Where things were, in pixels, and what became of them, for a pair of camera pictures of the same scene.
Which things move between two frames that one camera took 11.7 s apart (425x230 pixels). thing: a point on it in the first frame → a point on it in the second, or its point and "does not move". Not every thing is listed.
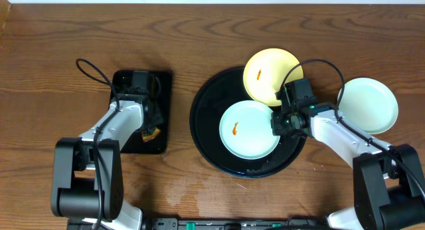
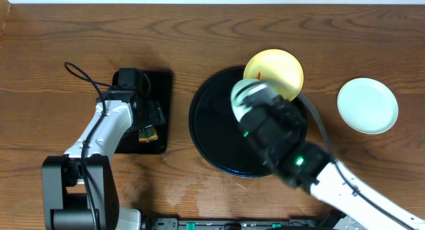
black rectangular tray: x=152 y=89 does not move
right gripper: x=277 y=129 → x=292 y=111
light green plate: x=370 y=104 does not move
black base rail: x=228 y=223 does not move
